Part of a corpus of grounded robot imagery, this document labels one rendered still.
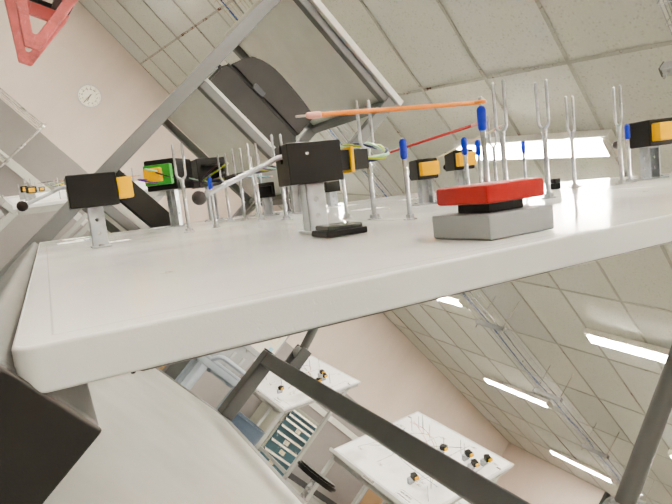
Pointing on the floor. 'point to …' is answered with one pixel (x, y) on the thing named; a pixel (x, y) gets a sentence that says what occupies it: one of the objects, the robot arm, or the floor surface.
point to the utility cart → (209, 372)
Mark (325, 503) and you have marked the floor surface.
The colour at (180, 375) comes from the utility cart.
